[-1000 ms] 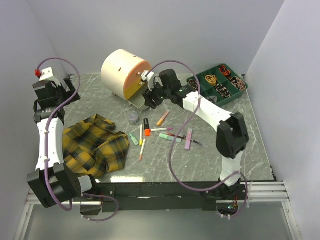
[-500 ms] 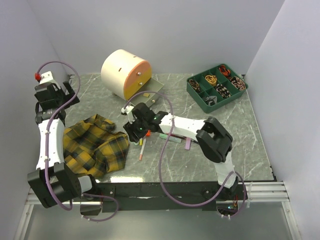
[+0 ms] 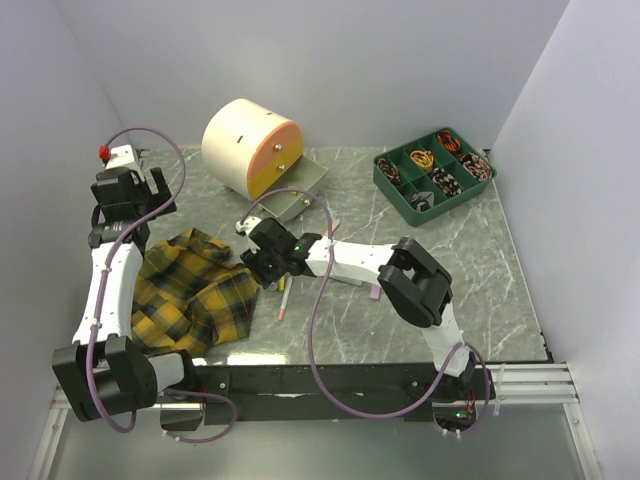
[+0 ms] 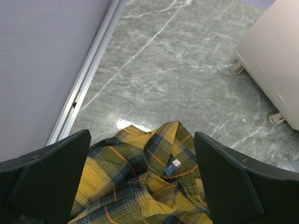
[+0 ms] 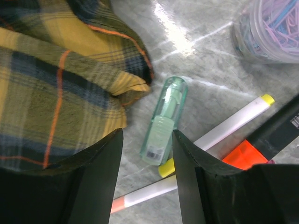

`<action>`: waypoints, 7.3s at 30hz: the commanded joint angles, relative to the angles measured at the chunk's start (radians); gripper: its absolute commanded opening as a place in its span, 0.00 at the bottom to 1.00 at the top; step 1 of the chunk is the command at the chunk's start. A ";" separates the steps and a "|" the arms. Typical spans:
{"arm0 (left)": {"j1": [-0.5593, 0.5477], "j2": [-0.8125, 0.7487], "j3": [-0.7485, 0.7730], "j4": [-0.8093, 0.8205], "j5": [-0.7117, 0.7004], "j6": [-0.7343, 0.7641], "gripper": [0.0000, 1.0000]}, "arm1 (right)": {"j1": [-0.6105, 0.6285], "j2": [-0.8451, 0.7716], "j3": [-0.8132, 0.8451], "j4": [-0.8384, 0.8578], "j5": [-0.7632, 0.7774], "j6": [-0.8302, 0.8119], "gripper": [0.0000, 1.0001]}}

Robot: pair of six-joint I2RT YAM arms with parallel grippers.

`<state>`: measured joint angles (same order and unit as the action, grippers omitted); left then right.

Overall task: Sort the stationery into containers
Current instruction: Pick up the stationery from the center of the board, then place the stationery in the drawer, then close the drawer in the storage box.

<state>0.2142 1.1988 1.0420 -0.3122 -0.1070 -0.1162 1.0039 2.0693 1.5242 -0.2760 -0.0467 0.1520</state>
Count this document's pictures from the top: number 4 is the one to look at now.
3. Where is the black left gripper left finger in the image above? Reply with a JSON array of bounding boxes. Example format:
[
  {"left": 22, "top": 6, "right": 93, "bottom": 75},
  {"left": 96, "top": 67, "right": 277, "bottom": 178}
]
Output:
[{"left": 0, "top": 129, "right": 91, "bottom": 224}]

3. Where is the yellow plaid shirt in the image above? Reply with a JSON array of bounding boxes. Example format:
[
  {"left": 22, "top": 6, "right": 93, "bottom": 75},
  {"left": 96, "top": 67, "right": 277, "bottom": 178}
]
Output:
[{"left": 69, "top": 121, "right": 212, "bottom": 224}]

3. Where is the round beige drawer cabinet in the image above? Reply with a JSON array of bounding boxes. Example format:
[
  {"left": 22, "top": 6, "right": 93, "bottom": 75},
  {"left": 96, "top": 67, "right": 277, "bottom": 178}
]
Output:
[{"left": 230, "top": 0, "right": 299, "bottom": 130}]

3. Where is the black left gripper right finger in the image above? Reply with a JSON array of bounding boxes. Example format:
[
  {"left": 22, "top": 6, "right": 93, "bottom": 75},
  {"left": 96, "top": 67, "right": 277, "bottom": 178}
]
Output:
[{"left": 194, "top": 132, "right": 299, "bottom": 224}]

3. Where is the aluminium rail frame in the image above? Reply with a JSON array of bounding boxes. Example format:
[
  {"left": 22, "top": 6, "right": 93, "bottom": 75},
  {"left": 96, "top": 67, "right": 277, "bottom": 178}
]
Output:
[{"left": 47, "top": 0, "right": 127, "bottom": 145}]

